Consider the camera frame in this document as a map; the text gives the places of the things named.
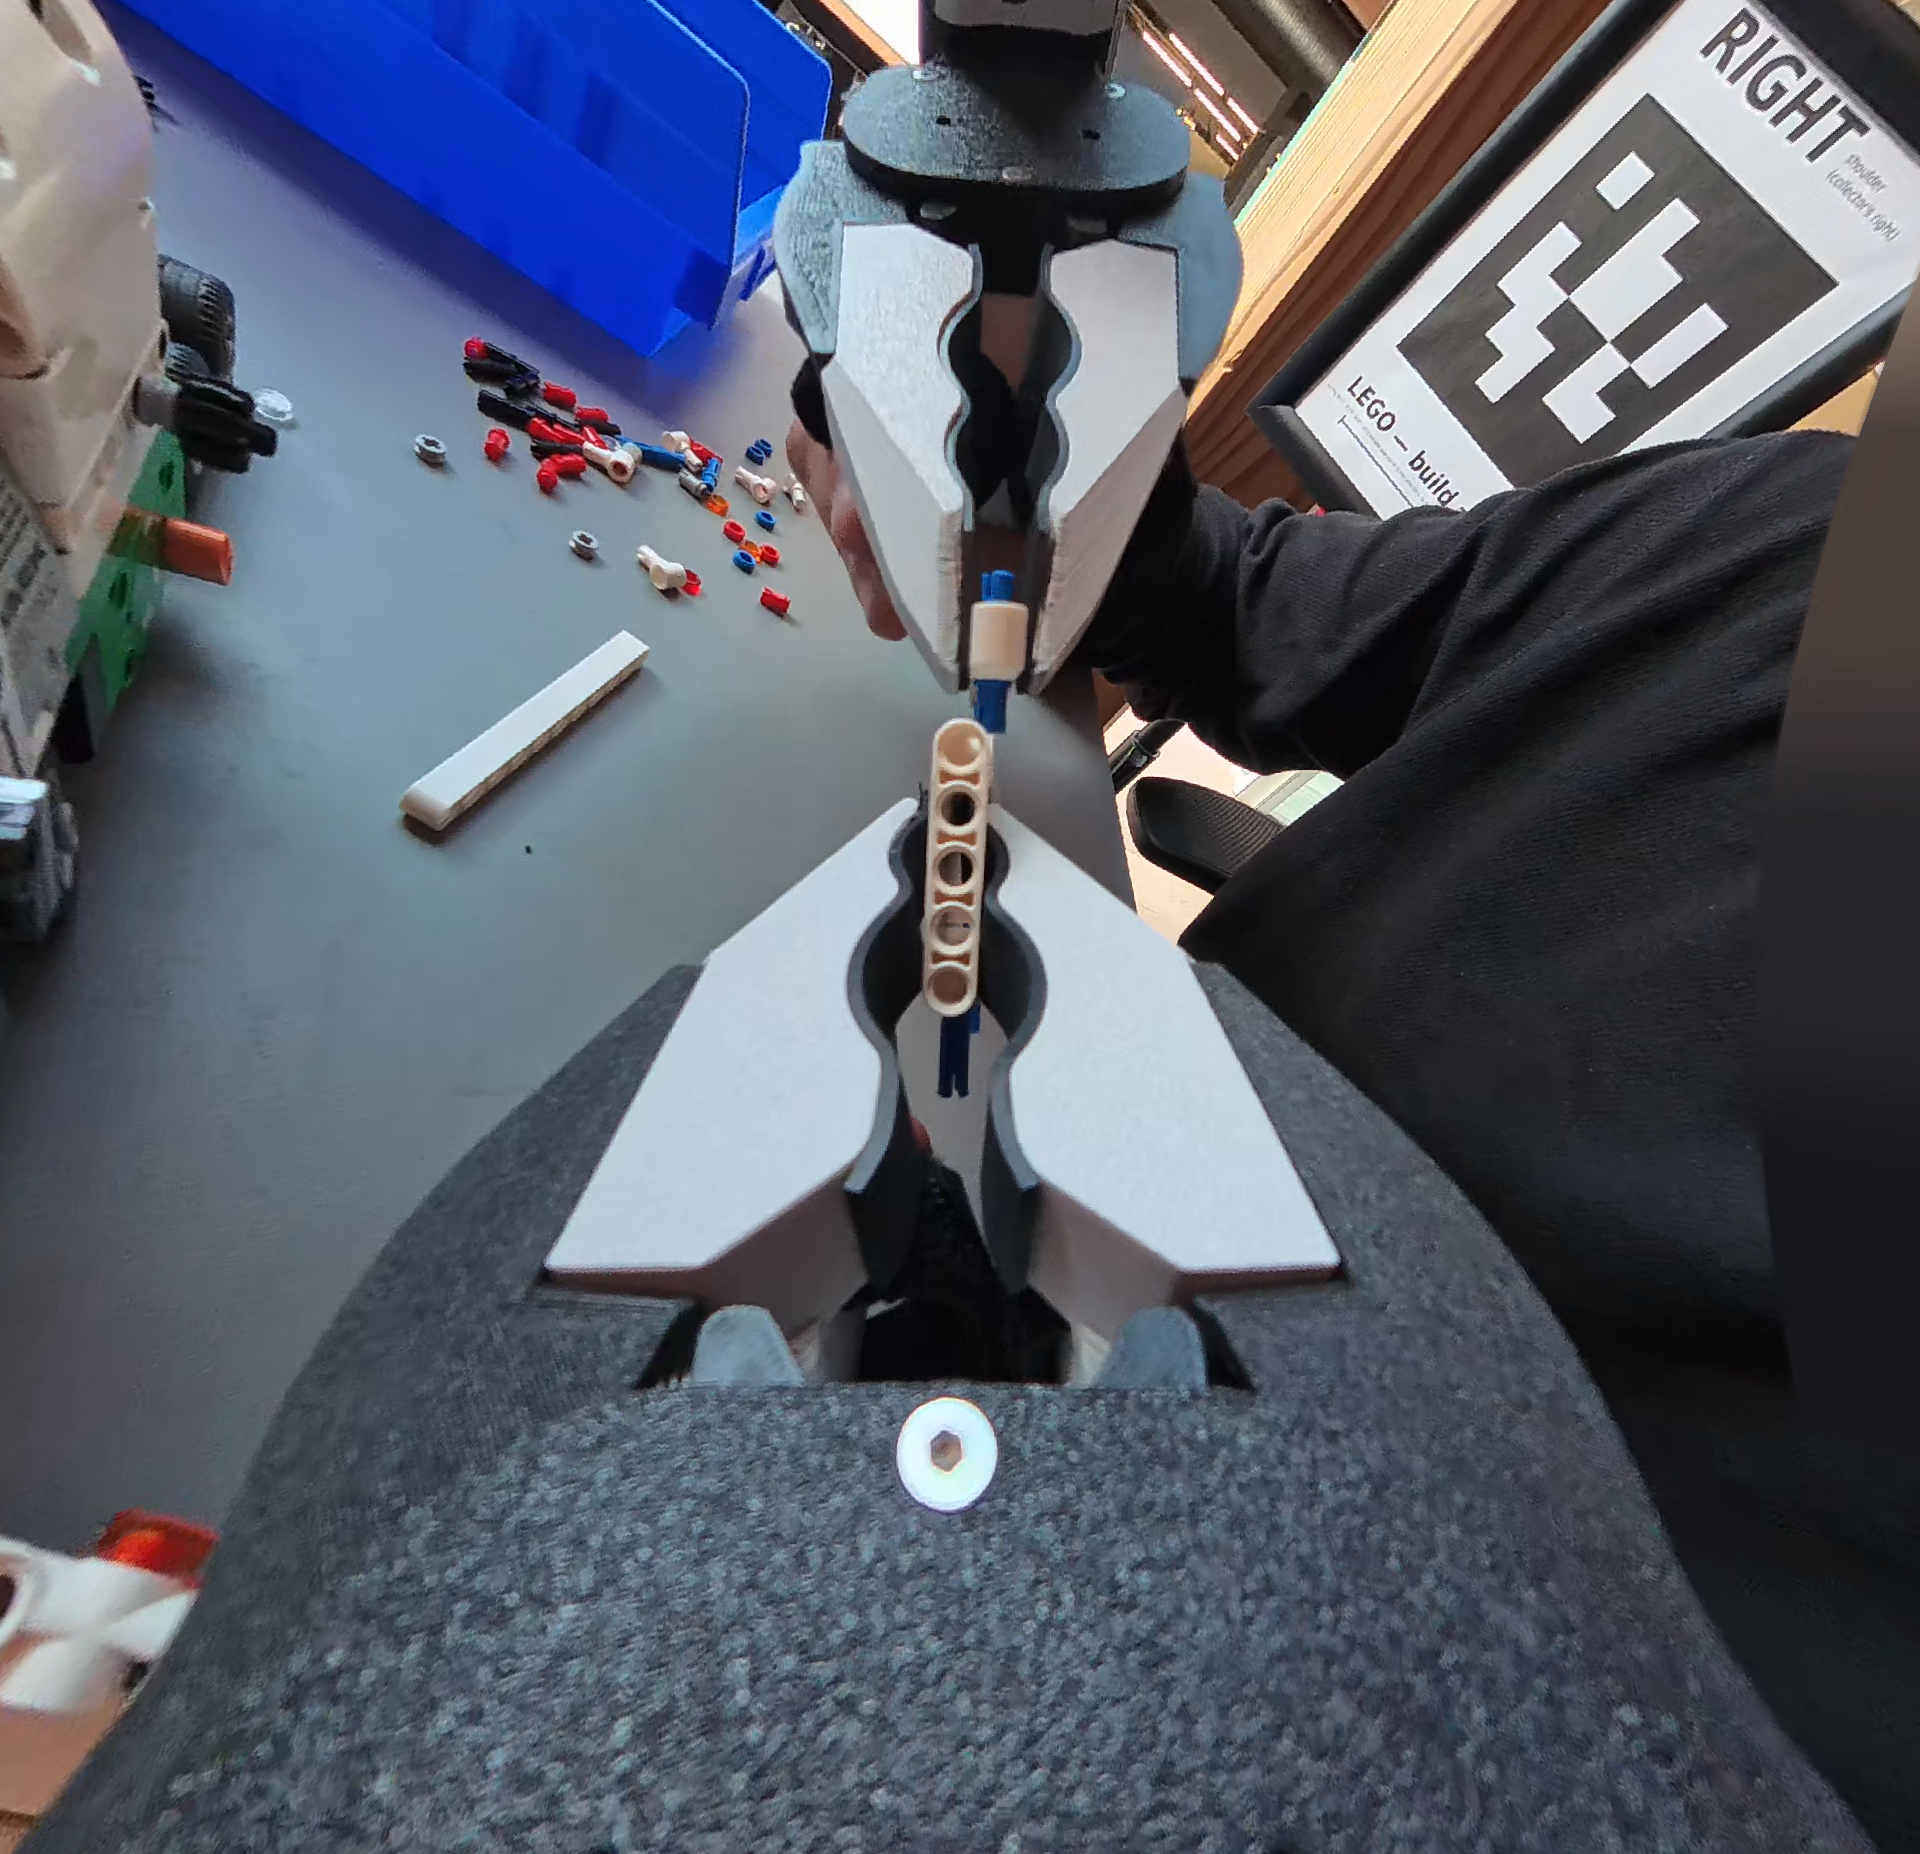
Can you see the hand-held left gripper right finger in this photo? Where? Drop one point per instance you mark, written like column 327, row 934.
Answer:
column 1169, row 1135

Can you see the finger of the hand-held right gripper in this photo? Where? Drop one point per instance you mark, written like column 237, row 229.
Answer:
column 885, row 368
column 1117, row 368

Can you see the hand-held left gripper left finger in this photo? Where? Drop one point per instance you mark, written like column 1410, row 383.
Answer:
column 720, row 1135

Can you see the short white lego beam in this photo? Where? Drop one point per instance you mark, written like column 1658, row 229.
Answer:
column 956, row 865

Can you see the person's right forearm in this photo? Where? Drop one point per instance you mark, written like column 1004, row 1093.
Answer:
column 1425, row 608

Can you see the scattered small lego pins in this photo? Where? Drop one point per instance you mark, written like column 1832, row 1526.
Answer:
column 631, row 474

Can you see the flat white lego beam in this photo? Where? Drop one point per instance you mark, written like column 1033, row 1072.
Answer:
column 524, row 731

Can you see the white lego recycling container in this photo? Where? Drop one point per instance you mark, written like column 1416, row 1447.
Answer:
column 59, row 1629

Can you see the white green lego truck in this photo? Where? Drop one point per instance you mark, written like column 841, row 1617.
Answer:
column 59, row 234

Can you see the person's right hand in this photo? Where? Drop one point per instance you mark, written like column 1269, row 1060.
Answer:
column 853, row 533

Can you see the black office chair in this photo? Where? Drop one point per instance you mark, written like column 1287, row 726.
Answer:
column 1202, row 819

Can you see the person's black clothing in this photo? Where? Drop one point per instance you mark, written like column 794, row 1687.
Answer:
column 1499, row 1135

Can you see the blue plastic bin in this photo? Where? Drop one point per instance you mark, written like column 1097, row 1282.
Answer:
column 524, row 85

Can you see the black framed marker sign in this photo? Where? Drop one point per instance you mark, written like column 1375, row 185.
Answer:
column 1620, row 263

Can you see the wooden post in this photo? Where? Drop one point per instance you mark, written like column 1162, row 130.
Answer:
column 1349, row 203

